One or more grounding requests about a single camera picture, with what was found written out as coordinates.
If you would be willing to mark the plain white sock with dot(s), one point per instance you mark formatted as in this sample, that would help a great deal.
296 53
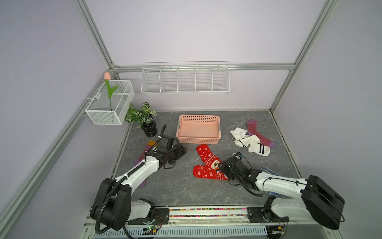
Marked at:
239 133

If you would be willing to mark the potted green plant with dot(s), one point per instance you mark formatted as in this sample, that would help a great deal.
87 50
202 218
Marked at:
144 118

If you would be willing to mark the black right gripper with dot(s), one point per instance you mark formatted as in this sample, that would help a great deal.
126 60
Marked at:
222 167

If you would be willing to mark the pink plastic basket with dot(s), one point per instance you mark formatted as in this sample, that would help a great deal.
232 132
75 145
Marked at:
198 129

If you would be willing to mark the red christmas sock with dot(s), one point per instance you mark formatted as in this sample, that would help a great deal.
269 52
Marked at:
208 158
205 172

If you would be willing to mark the purple striped sock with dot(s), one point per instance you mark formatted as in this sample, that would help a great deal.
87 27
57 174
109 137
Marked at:
252 130
149 145

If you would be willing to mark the purple striped sock right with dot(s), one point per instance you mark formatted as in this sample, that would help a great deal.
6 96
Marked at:
252 130

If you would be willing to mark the white sock black stripes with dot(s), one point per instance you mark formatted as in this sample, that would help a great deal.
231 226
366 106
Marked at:
254 145

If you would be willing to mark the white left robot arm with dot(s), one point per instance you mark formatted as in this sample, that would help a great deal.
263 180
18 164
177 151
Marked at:
113 206

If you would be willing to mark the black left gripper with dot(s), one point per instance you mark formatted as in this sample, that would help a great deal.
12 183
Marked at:
180 151

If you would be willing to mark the white mesh wall box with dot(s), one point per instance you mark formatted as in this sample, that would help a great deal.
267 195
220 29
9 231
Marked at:
98 109

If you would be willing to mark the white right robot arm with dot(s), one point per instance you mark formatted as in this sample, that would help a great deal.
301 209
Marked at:
310 199

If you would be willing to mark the white wire wall shelf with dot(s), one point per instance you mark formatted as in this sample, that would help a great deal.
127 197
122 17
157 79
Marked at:
185 78

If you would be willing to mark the pink artificial tulip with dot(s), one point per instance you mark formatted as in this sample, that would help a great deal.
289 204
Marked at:
110 90

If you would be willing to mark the purple striped sock left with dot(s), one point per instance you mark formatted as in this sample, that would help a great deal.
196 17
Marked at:
149 145

